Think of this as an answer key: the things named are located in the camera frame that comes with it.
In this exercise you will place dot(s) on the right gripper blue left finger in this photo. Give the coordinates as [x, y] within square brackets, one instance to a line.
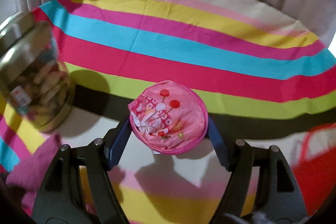
[60, 197]

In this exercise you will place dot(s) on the round pink fabric pouch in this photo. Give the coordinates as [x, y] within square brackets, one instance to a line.
[169, 118]

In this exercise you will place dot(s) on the red thermos flask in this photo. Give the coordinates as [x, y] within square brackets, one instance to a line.
[316, 175]

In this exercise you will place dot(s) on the magenta knitted cloth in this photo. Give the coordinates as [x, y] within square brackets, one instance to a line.
[24, 181]

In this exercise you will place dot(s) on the multicolour striped table cloth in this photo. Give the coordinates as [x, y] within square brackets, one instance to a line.
[263, 76]

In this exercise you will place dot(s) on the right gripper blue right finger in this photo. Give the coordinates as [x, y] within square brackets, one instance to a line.
[278, 196]

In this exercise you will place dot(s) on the gold lidded snack jar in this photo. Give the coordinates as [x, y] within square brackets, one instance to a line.
[34, 80]

